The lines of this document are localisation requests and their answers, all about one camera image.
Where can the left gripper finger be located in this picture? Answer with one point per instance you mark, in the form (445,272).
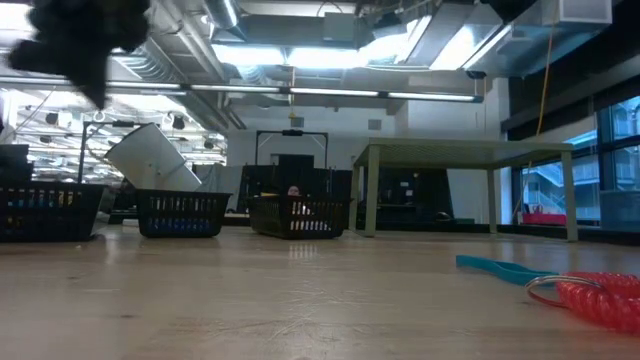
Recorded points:
(97,92)

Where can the black slotted plastic basket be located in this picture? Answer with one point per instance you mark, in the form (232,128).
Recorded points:
(50,215)
(180,200)
(300,205)

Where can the blue rubber band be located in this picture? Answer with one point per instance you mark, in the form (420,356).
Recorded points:
(500,270)

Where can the orange spiral coil keyring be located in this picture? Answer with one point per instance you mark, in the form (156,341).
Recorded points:
(600,300)

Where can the grey cloth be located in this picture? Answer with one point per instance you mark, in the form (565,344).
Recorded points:
(220,177)

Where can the person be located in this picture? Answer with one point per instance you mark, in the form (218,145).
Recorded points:
(293,190)

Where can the long linear ceiling light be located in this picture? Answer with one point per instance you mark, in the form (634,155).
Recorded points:
(330,92)

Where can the black curtain partition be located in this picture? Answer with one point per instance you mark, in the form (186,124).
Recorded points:
(320,177)

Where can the grey ceiling box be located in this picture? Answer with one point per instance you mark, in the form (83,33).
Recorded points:
(340,27)

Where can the green perforated metal shelf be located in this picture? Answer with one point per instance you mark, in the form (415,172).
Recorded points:
(450,150)

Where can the red bin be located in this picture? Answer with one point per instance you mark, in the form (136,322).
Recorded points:
(542,219)

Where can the grey blue bin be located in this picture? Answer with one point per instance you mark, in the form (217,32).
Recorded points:
(620,210)

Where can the grey metal stand frame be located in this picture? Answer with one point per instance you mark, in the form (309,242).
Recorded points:
(81,150)

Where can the round silver ventilation duct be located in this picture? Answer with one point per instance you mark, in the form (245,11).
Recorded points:
(222,12)

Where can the black gantry frame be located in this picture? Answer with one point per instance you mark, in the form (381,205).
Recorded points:
(292,132)

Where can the black table frame rail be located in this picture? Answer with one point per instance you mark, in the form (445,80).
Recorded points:
(450,229)

